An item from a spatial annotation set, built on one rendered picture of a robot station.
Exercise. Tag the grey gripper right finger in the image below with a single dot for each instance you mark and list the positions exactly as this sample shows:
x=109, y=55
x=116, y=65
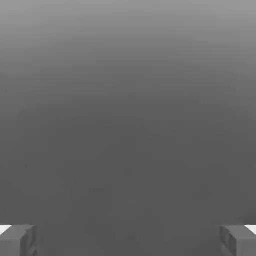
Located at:
x=240, y=241

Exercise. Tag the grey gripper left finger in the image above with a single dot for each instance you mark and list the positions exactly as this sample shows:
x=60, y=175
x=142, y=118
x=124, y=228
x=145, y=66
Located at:
x=16, y=241

